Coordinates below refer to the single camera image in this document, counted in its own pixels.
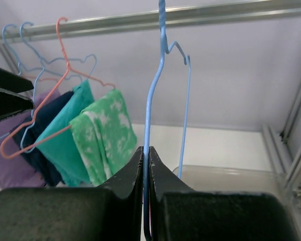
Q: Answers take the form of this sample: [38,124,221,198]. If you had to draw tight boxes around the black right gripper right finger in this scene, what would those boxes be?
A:
[149,147,299,240]

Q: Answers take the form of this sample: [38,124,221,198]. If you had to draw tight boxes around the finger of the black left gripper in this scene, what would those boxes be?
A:
[0,91,35,121]
[0,68,34,95]

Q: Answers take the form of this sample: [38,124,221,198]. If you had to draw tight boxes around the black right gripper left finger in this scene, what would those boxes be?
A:
[0,148,143,240]

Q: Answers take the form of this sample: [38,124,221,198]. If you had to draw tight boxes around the pink wire hanger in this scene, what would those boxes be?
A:
[0,17,116,159]

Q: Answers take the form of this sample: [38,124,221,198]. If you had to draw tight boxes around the green tie-dye trousers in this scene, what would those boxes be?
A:
[70,89,137,186]

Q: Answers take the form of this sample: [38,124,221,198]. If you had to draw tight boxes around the light blue wire hanger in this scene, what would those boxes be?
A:
[142,0,191,241]

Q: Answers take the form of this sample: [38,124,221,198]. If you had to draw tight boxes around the dark navy denim trousers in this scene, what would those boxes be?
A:
[10,90,75,186]

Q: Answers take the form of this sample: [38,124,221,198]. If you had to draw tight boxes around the purple trousers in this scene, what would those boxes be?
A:
[0,89,62,189]

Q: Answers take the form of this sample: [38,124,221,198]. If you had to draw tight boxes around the teal trousers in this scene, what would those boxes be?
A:
[36,80,94,187]

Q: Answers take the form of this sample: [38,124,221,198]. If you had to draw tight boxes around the clear plastic storage bin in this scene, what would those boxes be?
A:
[181,165,290,203]

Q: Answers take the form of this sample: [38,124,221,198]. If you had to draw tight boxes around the aluminium hanging rail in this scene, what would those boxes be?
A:
[0,0,301,46]

